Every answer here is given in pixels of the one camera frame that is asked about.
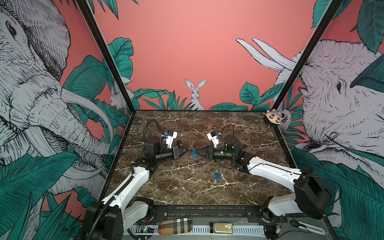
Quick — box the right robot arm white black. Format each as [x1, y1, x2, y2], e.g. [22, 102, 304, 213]
[195, 133, 331, 220]

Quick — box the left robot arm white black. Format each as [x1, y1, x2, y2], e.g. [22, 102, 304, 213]
[76, 131, 190, 240]

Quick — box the plaid cylindrical case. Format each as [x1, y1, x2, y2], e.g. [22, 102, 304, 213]
[158, 218, 193, 236]

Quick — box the cartoon face sticker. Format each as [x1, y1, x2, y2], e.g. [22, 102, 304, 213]
[264, 109, 285, 125]

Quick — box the gold rectangular box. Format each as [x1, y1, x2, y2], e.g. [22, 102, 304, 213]
[210, 222, 234, 235]

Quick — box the small circuit board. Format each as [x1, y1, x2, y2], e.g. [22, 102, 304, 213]
[136, 225, 156, 235]

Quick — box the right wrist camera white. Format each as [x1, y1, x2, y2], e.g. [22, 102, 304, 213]
[207, 132, 221, 148]

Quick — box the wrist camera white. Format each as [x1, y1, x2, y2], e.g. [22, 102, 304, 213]
[161, 131, 178, 149]
[207, 132, 221, 148]

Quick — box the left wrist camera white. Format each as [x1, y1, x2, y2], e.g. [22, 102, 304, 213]
[161, 131, 178, 149]

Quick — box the black front rail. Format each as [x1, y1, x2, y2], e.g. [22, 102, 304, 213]
[128, 203, 326, 225]

